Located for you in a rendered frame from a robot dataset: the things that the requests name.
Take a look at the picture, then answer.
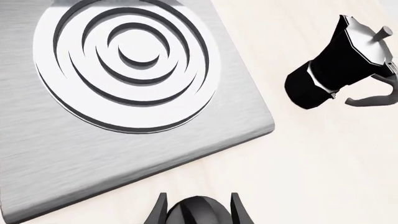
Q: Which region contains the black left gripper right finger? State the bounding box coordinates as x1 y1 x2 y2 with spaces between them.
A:
230 192 255 224

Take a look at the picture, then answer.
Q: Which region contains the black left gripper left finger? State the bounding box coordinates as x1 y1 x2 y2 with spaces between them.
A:
144 192 169 224

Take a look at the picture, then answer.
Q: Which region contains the round black stove knob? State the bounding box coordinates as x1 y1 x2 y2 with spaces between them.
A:
166 196 233 224

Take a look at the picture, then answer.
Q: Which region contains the flat stove plate with rings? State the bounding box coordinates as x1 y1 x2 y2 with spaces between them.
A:
0 0 276 224

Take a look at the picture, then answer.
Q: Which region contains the black moka pot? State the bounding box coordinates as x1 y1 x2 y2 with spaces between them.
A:
284 14 398 110

